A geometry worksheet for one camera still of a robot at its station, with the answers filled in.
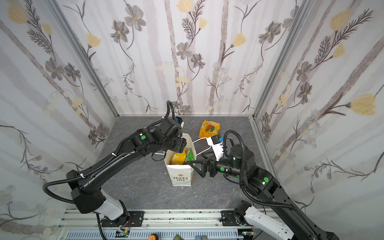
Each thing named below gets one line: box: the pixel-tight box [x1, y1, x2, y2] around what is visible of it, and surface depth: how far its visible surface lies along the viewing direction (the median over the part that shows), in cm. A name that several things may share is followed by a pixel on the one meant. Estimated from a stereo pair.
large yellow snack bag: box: [170, 148, 187, 165], surface depth 86 cm
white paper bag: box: [164, 133, 197, 186], surface depth 74 cm
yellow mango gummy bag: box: [198, 120, 221, 138], surface depth 109 cm
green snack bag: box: [184, 148, 195, 164], surface depth 88 cm
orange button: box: [149, 233, 159, 240], surface depth 63 cm
